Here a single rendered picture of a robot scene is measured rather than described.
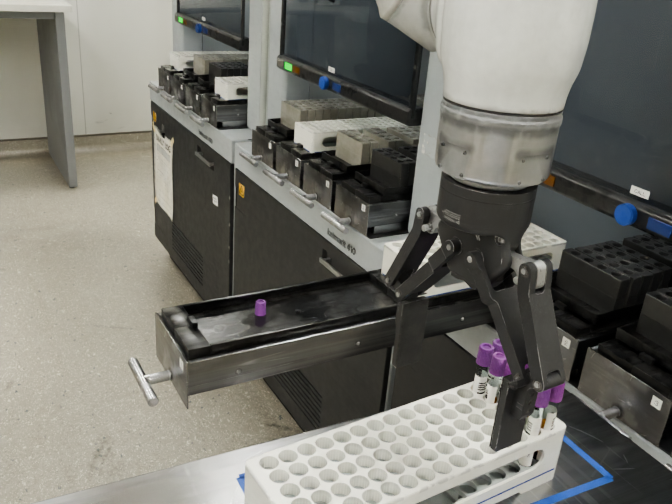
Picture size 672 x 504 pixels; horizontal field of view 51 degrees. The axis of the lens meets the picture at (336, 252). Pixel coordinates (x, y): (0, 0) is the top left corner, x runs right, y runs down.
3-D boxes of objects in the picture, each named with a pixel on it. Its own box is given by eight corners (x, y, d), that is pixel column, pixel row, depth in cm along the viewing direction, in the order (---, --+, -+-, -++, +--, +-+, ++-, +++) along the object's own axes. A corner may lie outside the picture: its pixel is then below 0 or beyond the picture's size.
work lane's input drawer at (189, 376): (520, 279, 132) (529, 234, 129) (576, 313, 121) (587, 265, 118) (124, 362, 98) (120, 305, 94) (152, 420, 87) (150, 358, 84)
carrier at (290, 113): (306, 133, 182) (307, 110, 180) (299, 134, 181) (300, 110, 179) (286, 122, 191) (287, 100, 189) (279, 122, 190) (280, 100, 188)
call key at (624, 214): (617, 220, 98) (622, 199, 97) (635, 228, 95) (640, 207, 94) (611, 221, 97) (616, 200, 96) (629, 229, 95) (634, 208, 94)
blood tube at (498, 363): (491, 441, 74) (509, 353, 69) (488, 451, 73) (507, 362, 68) (476, 436, 75) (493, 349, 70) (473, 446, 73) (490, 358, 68)
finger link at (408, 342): (404, 305, 66) (399, 301, 66) (395, 368, 69) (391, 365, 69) (429, 298, 67) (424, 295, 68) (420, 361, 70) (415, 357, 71)
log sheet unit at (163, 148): (154, 203, 286) (152, 115, 271) (175, 227, 265) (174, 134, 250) (148, 203, 285) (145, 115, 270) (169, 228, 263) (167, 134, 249)
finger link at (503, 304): (496, 247, 59) (507, 242, 58) (544, 378, 57) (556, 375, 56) (461, 255, 57) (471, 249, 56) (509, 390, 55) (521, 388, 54)
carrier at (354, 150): (368, 169, 159) (371, 143, 156) (360, 170, 158) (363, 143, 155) (342, 154, 168) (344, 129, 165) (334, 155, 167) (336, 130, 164)
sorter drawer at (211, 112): (384, 108, 255) (387, 82, 251) (406, 117, 244) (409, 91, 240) (187, 118, 221) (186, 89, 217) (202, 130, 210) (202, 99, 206)
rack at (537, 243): (519, 252, 126) (526, 220, 124) (561, 276, 118) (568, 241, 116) (378, 279, 112) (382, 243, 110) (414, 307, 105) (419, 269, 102)
